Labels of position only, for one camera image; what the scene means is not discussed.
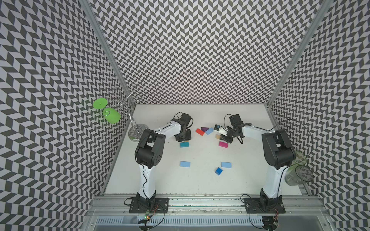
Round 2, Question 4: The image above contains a grey transparent glass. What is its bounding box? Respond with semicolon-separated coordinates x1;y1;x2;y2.
285;165;314;186

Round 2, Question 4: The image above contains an upper green cup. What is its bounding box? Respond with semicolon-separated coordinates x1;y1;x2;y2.
92;98;108;110

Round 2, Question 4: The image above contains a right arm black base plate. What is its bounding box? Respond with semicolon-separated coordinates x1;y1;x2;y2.
243;197;286;214

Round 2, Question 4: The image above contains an aluminium front rail frame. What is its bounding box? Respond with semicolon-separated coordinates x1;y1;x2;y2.
81;194;335;231

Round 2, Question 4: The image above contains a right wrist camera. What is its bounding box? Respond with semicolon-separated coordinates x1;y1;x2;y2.
214;124;227;136

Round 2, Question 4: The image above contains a teal rectangular block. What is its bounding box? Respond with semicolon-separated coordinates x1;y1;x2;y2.
180;142;189;148

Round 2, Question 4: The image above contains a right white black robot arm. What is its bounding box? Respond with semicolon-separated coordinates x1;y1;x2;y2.
214;114;296;209

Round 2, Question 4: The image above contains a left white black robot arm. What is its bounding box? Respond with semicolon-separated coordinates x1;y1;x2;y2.
135;113;194;203

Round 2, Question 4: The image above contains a green transparent glass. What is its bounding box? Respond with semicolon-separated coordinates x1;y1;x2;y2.
290;151;307;170

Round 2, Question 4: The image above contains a red rectangular block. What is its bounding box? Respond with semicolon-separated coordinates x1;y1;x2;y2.
196;129;205;136

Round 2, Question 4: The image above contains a dark blue cube block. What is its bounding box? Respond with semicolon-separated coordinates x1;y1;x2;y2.
215;167;223;176

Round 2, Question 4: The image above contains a green cup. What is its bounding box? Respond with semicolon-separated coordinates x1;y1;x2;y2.
103;108;121;124
92;98;108;110

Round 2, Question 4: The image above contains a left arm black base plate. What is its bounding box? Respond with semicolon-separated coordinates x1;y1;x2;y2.
129;197;169;214

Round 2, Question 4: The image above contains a light blue block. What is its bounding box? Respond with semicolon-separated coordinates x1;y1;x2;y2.
205;128;214;135
180;161;191;167
221;162;232;168

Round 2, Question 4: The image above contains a lower green cup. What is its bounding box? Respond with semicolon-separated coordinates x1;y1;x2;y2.
103;108;121;124

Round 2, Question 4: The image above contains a magenta rectangular block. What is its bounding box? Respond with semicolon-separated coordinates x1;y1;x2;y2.
219;141;228;148

